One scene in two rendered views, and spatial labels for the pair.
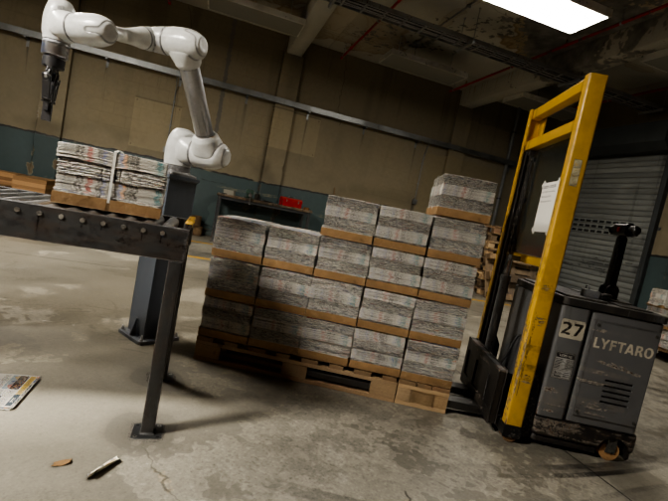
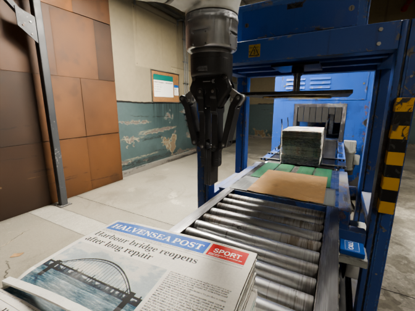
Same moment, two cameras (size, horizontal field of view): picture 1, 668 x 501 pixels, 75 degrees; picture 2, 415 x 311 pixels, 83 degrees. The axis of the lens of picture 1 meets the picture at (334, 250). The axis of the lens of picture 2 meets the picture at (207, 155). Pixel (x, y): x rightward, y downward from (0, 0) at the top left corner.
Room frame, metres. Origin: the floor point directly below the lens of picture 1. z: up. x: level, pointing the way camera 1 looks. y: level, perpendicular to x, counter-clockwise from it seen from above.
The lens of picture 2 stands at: (2.01, 0.88, 1.25)
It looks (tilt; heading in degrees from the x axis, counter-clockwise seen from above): 12 degrees down; 136
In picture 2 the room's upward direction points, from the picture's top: straight up
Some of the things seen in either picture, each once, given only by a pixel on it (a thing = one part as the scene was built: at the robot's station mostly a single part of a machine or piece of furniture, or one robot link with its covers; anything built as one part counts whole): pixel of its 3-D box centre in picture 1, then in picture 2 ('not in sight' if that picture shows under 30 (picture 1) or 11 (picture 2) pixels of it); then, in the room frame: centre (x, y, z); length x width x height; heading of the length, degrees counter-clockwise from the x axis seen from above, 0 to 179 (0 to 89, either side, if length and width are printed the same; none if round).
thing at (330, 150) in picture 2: not in sight; (309, 153); (1.02, 3.31, 0.75); 1.53 x 0.64 x 0.10; 107
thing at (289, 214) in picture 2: not in sight; (268, 212); (1.50, 1.76, 0.77); 0.47 x 0.05 x 0.05; 17
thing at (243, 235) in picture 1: (309, 302); not in sight; (2.55, 0.08, 0.42); 1.17 x 0.39 x 0.83; 87
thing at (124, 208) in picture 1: (141, 208); not in sight; (1.81, 0.83, 0.83); 0.29 x 0.16 x 0.04; 21
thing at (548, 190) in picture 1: (542, 198); not in sight; (2.49, -1.10, 1.28); 0.57 x 0.01 x 0.65; 177
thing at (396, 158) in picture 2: not in sight; (393, 157); (1.87, 2.01, 1.05); 0.05 x 0.05 x 0.45; 17
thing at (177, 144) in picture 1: (181, 147); not in sight; (2.60, 1.01, 1.17); 0.18 x 0.16 x 0.22; 77
